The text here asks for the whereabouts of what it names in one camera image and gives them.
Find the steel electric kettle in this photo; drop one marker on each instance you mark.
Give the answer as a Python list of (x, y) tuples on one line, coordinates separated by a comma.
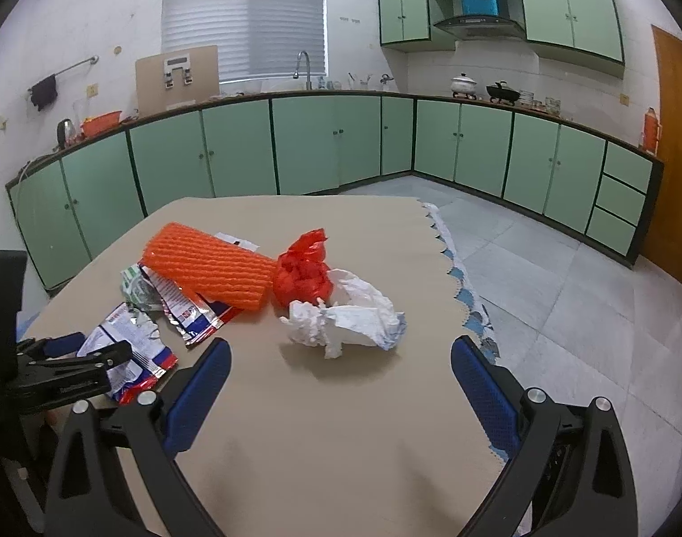
[(66, 134)]

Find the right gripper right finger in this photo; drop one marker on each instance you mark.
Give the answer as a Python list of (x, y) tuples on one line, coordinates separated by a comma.
[(494, 399)]

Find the crumpled white paper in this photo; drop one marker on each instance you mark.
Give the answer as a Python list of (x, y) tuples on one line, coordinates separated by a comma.
[(359, 314)]

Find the green upper kitchen cabinets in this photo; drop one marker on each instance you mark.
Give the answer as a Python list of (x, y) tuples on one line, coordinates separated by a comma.
[(582, 32)]

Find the chrome towel bar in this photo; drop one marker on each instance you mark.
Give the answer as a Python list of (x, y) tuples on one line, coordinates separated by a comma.
[(92, 60)]

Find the red white foil wrapper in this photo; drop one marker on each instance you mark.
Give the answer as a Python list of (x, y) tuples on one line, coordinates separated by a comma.
[(194, 319)]

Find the green lower kitchen cabinets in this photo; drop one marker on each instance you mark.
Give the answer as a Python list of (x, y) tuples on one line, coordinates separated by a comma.
[(71, 205)]

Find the green white snack wrapper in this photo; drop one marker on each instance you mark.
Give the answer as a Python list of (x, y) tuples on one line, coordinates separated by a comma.
[(138, 291)]

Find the red plastic bag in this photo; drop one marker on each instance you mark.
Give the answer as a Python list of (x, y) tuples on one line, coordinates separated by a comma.
[(301, 272)]

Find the orange plastic basin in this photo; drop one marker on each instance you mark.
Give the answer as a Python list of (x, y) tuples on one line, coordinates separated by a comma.
[(95, 126)]

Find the brown cardboard box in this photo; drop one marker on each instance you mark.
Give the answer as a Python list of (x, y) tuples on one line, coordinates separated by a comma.
[(176, 79)]

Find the blue red snack wrapper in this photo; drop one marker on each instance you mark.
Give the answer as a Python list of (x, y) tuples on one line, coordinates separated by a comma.
[(150, 359)]

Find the blue white lace tablecloth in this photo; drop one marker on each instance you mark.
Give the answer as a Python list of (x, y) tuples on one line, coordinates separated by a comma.
[(477, 324)]

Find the black phone mount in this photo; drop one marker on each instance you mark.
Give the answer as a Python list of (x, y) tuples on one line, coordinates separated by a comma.
[(12, 269)]

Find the window blind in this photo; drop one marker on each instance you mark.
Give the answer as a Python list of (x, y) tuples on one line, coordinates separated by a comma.
[(255, 39)]

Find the chrome sink faucet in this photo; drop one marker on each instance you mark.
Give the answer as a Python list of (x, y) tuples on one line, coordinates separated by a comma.
[(303, 70)]

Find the black wok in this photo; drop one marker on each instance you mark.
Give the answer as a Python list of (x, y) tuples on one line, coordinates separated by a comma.
[(500, 92)]

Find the black range hood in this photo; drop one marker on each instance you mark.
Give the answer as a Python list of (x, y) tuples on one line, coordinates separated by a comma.
[(481, 27)]

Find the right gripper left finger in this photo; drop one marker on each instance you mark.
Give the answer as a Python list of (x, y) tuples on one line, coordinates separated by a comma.
[(190, 394)]

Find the white cooking pot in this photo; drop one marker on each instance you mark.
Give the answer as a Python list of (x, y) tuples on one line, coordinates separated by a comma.
[(464, 87)]

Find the beige table cover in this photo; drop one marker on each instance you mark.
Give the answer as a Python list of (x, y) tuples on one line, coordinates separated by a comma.
[(370, 444)]

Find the brown wooden door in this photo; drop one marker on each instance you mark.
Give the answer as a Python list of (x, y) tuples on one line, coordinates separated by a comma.
[(663, 243)]

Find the green kitchen cabinets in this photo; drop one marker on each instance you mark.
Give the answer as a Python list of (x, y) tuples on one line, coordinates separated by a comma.
[(71, 205), (582, 32)]

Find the orange foam net sleeve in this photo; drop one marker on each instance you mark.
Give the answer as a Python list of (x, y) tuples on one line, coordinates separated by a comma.
[(202, 265)]

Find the dark hanging towel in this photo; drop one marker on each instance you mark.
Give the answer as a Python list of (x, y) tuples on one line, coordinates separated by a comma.
[(44, 92)]

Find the orange thermos bottle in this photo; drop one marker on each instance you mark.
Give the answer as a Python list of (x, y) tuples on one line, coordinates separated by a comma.
[(651, 134)]

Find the blue box above hood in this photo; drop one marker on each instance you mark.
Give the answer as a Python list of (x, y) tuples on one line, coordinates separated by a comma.
[(480, 7)]

